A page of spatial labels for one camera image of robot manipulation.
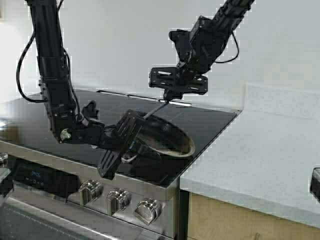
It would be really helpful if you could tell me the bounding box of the black object at right edge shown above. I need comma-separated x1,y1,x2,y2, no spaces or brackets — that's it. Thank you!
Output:
309,167,320,202

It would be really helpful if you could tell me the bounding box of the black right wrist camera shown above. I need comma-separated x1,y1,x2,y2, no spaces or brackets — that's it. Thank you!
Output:
168,29,192,68

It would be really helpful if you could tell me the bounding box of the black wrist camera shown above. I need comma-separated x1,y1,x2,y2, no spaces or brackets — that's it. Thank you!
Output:
81,100,99,121
168,29,192,68

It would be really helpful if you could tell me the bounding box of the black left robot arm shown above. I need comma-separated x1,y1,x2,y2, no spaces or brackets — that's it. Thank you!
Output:
16,0,145,180

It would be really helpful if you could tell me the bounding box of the left chrome stove knob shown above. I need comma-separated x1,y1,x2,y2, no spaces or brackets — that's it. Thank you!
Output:
78,180,104,206

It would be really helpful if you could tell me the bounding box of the middle chrome stove knob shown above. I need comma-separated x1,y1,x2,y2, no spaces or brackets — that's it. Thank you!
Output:
106,188,132,216

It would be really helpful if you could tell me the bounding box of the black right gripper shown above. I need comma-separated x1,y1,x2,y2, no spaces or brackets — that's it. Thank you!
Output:
148,16,230,101

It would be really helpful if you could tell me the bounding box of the wooden cabinet under counter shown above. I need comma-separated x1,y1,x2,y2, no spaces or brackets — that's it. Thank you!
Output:
187,193,320,240

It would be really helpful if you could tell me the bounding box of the small black frying pan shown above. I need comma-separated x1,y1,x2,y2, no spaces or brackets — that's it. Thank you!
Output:
121,115,196,168

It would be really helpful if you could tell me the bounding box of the stainless steel induction stove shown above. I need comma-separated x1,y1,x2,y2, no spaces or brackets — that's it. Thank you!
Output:
0,90,239,240

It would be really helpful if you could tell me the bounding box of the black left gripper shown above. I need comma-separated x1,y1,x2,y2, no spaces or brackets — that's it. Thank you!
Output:
81,110,144,180

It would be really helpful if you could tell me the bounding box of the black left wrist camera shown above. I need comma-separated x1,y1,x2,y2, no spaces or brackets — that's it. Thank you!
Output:
81,100,99,121

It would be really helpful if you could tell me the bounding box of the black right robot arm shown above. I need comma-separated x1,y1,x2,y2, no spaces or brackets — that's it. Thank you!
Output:
148,0,253,101

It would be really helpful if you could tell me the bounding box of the black spatula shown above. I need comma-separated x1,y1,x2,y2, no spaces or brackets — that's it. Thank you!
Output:
143,100,170,120

